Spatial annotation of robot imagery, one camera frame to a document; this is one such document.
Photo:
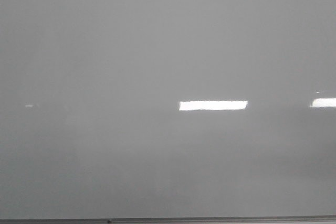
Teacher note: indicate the white whiteboard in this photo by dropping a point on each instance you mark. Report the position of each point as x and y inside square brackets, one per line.
[167, 108]

